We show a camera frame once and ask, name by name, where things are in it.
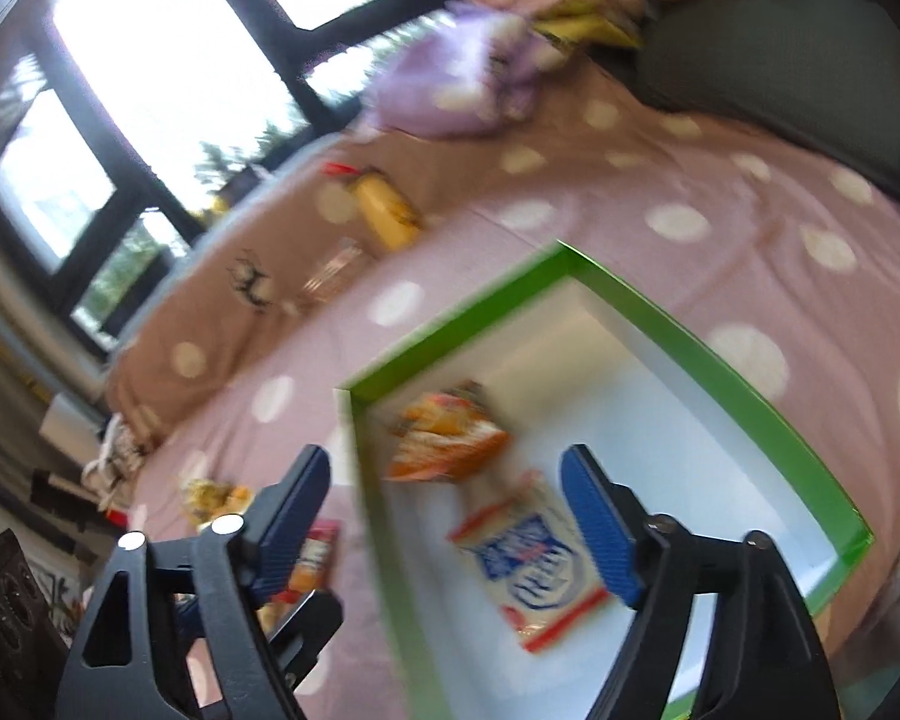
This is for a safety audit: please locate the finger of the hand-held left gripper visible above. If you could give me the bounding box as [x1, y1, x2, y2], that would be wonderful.
[266, 591, 344, 695]

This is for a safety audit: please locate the pink polka dot blanket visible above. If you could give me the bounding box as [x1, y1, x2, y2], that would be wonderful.
[124, 82, 900, 720]

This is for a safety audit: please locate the black insect figure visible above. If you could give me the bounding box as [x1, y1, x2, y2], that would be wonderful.
[227, 249, 272, 310]

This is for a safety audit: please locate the purple plastic bag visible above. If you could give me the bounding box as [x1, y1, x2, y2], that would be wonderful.
[361, 2, 542, 141]

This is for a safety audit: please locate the black framed window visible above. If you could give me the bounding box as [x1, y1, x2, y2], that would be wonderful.
[0, 0, 455, 355]

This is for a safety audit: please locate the brown polka dot blanket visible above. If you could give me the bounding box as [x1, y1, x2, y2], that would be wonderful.
[105, 52, 646, 437]

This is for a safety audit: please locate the white and blue snack packet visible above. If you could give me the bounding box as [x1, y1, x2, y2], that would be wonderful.
[448, 471, 614, 652]

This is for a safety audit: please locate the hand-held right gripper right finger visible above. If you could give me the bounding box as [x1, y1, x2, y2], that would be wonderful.
[559, 444, 842, 720]

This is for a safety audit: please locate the white roll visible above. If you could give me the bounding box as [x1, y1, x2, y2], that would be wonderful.
[40, 392, 100, 460]

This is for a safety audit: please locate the grey sofa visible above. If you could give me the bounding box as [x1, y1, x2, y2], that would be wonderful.
[636, 0, 900, 200]

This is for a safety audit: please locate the black speaker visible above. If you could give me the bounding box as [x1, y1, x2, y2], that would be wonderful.
[0, 529, 70, 720]

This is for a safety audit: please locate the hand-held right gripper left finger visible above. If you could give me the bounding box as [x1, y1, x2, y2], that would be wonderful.
[54, 445, 332, 720]

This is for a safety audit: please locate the orange snack packet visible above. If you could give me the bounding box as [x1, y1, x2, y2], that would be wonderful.
[386, 384, 512, 485]

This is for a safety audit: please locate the green rimmed white box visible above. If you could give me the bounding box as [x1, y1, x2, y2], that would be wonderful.
[334, 240, 875, 720]

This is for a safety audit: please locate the yellow bottle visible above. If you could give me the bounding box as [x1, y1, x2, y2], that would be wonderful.
[347, 167, 426, 254]

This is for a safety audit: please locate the red snack packet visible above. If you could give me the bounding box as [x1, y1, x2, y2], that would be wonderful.
[289, 519, 343, 605]

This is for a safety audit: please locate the yellow snack packet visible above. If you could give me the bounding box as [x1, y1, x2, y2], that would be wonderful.
[178, 475, 254, 527]

